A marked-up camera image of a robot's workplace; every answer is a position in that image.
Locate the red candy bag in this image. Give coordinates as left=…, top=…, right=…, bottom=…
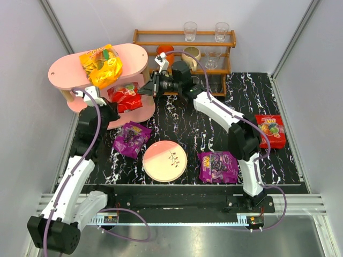
left=255, top=115, right=286, bottom=149
left=107, top=82, right=143, bottom=113

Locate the orange candy bag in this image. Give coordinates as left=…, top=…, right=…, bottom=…
left=79, top=44, right=123, bottom=89

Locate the clear glass top right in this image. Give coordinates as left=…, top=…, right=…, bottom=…
left=214, top=22, right=230, bottom=43

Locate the brown wooden cup rack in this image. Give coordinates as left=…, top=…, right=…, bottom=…
left=132, top=29, right=236, bottom=97

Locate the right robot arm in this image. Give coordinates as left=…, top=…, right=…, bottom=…
left=138, top=61, right=266, bottom=207

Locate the orange mug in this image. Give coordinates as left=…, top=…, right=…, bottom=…
left=156, top=45, right=174, bottom=55

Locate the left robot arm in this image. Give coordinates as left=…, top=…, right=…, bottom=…
left=27, top=104, right=120, bottom=255

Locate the clear glass top left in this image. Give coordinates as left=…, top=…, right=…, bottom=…
left=183, top=21, right=197, bottom=42

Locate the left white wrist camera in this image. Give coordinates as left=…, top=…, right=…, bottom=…
left=71, top=86, right=106, bottom=107

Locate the purple candy bag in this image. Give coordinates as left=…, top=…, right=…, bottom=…
left=198, top=151, right=239, bottom=184
left=113, top=121, right=152, bottom=159

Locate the beige round ceramic mug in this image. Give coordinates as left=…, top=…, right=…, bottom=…
left=181, top=47, right=202, bottom=72

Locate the small clear glass bottom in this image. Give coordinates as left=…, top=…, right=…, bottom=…
left=191, top=76, right=200, bottom=85

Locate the pink and cream plate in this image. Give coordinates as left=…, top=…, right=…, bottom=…
left=142, top=140, right=188, bottom=183

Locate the clear glass middle shelf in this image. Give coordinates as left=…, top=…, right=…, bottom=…
left=205, top=47, right=221, bottom=70

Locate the pink three-tier shelf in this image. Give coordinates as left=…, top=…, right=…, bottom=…
left=48, top=43, right=155, bottom=130

